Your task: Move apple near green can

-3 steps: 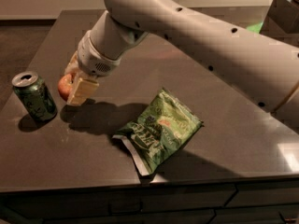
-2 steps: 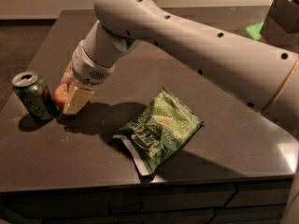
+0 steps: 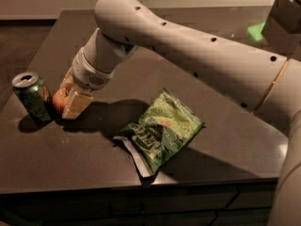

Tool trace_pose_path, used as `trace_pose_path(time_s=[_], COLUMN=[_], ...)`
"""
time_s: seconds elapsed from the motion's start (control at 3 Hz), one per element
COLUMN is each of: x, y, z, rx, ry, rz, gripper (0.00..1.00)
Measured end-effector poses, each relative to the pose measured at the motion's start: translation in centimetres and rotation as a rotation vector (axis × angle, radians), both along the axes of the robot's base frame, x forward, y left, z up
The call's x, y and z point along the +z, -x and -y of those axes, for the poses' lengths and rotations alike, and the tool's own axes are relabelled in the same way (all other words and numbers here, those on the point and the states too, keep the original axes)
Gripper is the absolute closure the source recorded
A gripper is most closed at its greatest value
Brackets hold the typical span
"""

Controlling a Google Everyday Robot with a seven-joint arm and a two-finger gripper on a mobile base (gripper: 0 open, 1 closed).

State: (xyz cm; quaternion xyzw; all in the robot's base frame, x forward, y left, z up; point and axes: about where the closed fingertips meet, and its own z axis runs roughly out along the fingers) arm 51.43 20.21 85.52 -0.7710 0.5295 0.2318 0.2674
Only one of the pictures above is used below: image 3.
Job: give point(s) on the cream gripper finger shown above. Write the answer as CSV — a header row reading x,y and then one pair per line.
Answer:
x,y
67,81
77,101

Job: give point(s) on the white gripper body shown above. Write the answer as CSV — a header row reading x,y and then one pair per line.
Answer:
x,y
88,72

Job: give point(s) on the red apple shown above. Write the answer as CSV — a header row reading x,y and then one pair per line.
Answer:
x,y
60,99

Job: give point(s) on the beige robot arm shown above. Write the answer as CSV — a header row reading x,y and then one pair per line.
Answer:
x,y
268,84

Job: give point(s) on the green soda can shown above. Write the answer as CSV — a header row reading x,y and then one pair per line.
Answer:
x,y
34,95

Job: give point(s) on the green chip bag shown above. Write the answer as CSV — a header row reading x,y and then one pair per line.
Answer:
x,y
162,131

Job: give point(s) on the dark cabinet drawers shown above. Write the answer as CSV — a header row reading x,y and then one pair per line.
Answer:
x,y
244,204

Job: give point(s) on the dark box on counter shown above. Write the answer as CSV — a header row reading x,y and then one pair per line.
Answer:
x,y
282,28

